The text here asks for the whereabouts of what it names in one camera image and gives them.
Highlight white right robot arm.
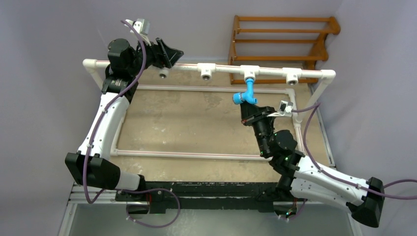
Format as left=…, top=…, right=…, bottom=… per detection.
left=240, top=102, right=385, bottom=228

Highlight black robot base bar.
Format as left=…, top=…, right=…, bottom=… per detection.
left=116, top=181, right=304, bottom=216

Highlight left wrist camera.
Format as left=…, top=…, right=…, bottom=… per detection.
left=126, top=18, right=151, bottom=45

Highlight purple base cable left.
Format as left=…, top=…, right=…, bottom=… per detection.
left=126, top=188, right=181, bottom=229

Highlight white PVC pipe frame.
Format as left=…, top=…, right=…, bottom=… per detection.
left=80, top=63, right=336, bottom=161

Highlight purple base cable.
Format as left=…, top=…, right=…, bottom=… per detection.
left=126, top=188, right=181, bottom=229
left=278, top=200, right=307, bottom=222

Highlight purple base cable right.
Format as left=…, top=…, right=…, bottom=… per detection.
left=278, top=200, right=307, bottom=222

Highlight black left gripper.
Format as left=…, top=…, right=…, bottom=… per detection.
left=128, top=35, right=181, bottom=76

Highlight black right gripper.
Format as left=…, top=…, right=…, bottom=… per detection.
left=238, top=99, right=276, bottom=157

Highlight wooden rack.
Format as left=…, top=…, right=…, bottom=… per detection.
left=227, top=15, right=341, bottom=70

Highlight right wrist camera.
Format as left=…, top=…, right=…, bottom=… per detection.
left=267, top=100, right=294, bottom=117

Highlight blue plastic water faucet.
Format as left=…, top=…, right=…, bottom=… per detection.
left=232, top=78, right=258, bottom=105

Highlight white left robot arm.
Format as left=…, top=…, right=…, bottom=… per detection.
left=65, top=38, right=184, bottom=201

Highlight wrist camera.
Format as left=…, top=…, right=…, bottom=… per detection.
left=126, top=18, right=151, bottom=45
left=267, top=100, right=294, bottom=117

